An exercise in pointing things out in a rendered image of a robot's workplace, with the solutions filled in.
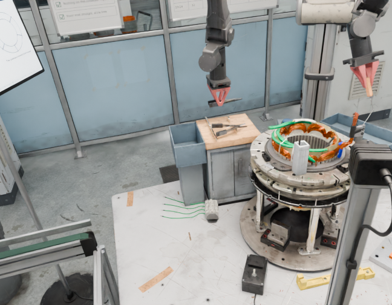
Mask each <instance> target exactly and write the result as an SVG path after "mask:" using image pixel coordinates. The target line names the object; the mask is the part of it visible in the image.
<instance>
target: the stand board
mask: <svg viewBox="0 0 392 305"><path fill-rule="evenodd" d="M229 118H230V123H229V122H228V121H227V116H224V117H217V118H213V119H208V121H209V123H210V125H211V127H212V123H222V124H225V125H240V124H243V123H245V125H242V126H247V127H243V128H237V134H235V132H234V130H232V131H230V132H228V133H227V134H225V135H222V136H218V137H217V142H216V141H215V139H214V137H213V135H212V133H211V131H210V129H209V127H208V125H207V123H206V121H205V120H197V121H196V123H197V125H198V127H199V130H200V132H201V135H202V136H203V139H204V142H205V146H206V150H209V149H216V148H223V147H227V146H235V145H242V144H246V143H252V142H253V141H254V140H255V139H256V138H257V137H258V136H259V135H260V134H261V133H260V132H259V131H258V130H257V128H256V127H255V125H254V124H253V123H252V122H251V120H250V119H249V118H248V116H247V115H246V114H245V113H244V114H237V115H232V116H229ZM230 128H233V127H223V128H213V131H214V133H215V135H216V132H218V131H222V130H228V129H230Z"/></svg>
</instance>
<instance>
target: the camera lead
mask: <svg viewBox="0 0 392 305"><path fill-rule="evenodd" d="M378 174H379V177H380V178H381V180H382V181H383V182H384V183H386V184H387V186H388V187H389V189H390V195H391V210H392V175H391V173H390V172H389V170H388V169H387V168H382V169H380V170H379V171H378ZM364 228H367V229H369V230H371V231H372V232H374V233H375V234H376V235H378V236H380V237H386V236H388V235H389V234H391V233H392V216H391V223H390V226H389V228H388V229H387V230H386V231H385V232H379V231H377V230H376V229H375V228H373V227H372V226H370V225H362V226H361V227H360V228H359V230H358V234H357V236H356V240H355V243H354V247H353V252H352V255H351V259H350V260H347V263H346V267H347V269H348V272H347V276H346V279H345V284H344V288H343V292H342V297H341V301H340V304H339V305H343V303H344V299H345V294H346V291H347V287H348V282H349V279H350V275H351V271H352V269H356V267H357V262H356V260H354V259H355V256H356V251H357V248H358V244H359V240H360V238H361V235H362V231H363V230H364Z"/></svg>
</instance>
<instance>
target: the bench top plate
mask: <svg viewBox="0 0 392 305"><path fill-rule="evenodd" d="M165 197H167V198H165ZM127 198H128V192H125V193H121V194H117V195H113V196H112V208H113V223H114V238H115V247H116V262H117V277H118V285H119V300H120V305H254V304H253V301H254V296H255V294H252V293H249V292H244V291H242V283H241V280H242V277H243V272H244V267H245V264H246V259H247V255H250V254H253V255H258V254H257V253H256V252H255V251H254V250H253V249H252V248H251V247H250V246H249V245H248V244H247V242H246V241H245V239H244V237H243V235H242V233H241V229H240V215H241V212H242V210H243V208H244V206H245V205H246V203H247V202H248V201H245V202H239V203H233V204H229V205H223V206H219V207H218V216H219V219H217V221H218V222H216V223H208V220H207V219H206V210H205V211H204V210H199V209H205V207H206V205H205V203H201V204H197V205H191V206H185V204H184V203H181V202H184V201H183V196H182V193H181V187H180V181H179V180H178V181H175V182H170V183H165V184H162V185H157V186H152V187H148V188H143V189H138V190H135V191H134V198H133V205H132V206H127V207H126V204H127ZM168 198H171V199H174V200H171V199H168ZM175 200H177V201H180V202H177V201H175ZM164 204H169V205H164ZM171 205H176V206H171ZM177 206H181V207H184V208H180V207H177ZM197 206H201V207H197ZM202 206H205V207H202ZM195 207H197V208H195ZM185 208H194V209H185ZM162 210H169V211H162ZM197 210H199V211H197ZM171 211H176V212H171ZM195 211H197V212H195ZM178 212H181V213H185V214H181V213H178ZM192 212H195V213H192ZM188 213H191V214H188ZM199 213H205V214H199ZM197 214H198V215H197ZM195 215H197V216H195ZM162 216H165V217H162ZM193 216H195V217H193ZM391 216H392V210H391V195H390V189H382V190H381V194H380V197H379V201H378V203H377V207H376V212H375V214H374V218H373V222H372V225H371V226H372V227H373V228H375V229H376V230H377V231H379V232H385V231H386V230H387V229H388V228H389V226H390V223H391ZM166 217H171V218H166ZM181 217H192V218H181ZM388 236H390V237H392V233H391V234H389V235H388ZM384 239H385V237H380V236H378V235H376V234H375V233H374V232H372V231H370V233H369V236H368V240H367V244H366V247H365V250H364V254H363V257H362V261H361V265H360V267H361V268H364V267H371V268H372V270H373V268H374V270H373V271H374V272H375V276H374V278H370V279H367V280H364V279H362V280H358V281H356V282H355V286H354V289H353V293H352V296H351V299H352V300H350V304H349V305H391V304H392V273H390V272H389V271H387V270H385V269H383V268H382V267H380V266H378V265H376V264H374V263H373V262H371V261H370V260H368V259H369V257H370V255H371V254H372V253H373V251H374V250H375V249H376V248H377V247H378V246H379V245H380V244H381V242H382V241H383V240H384ZM169 266H170V267H171V268H172V269H173V270H174V271H173V272H172V273H171V274H169V275H168V276H167V277H165V278H164V279H162V281H160V282H158V283H157V284H156V285H154V286H153V287H151V288H150V289H148V290H147V291H146V292H144V293H142V292H141V291H140V290H139V289H138V288H139V287H140V286H142V285H143V284H145V283H146V282H148V281H149V280H151V279H152V278H154V277H155V276H156V275H158V274H159V273H161V272H162V271H164V270H165V269H166V268H167V267H169ZM331 273H332V268H329V269H324V270H320V271H299V270H294V269H289V268H286V267H282V266H279V265H277V264H274V263H272V262H270V261H268V262H267V274H266V280H265V285H264V293H263V295H256V298H255V305H260V304H261V305H317V304H318V305H324V304H325V299H326V296H327V291H328V285H329V284H326V285H323V286H318V287H313V288H310V289H306V290H300V288H299V287H298V285H297V283H296V277H297V274H303V276H304V278H305V279H306V280H308V279H311V278H316V277H320V276H324V275H328V274H331ZM288 279H289V280H288ZM295 283H296V284H295ZM283 284H290V285H283ZM280 290H281V291H280ZM282 290H283V291H282ZM293 292H294V293H293ZM361 294H362V295H361ZM386 295H387V296H386ZM357 296H358V297H357ZM290 297H291V298H290ZM356 297H357V298H356ZM387 300H388V301H387ZM288 302H289V303H288ZM287 303H288V304H287Z"/></svg>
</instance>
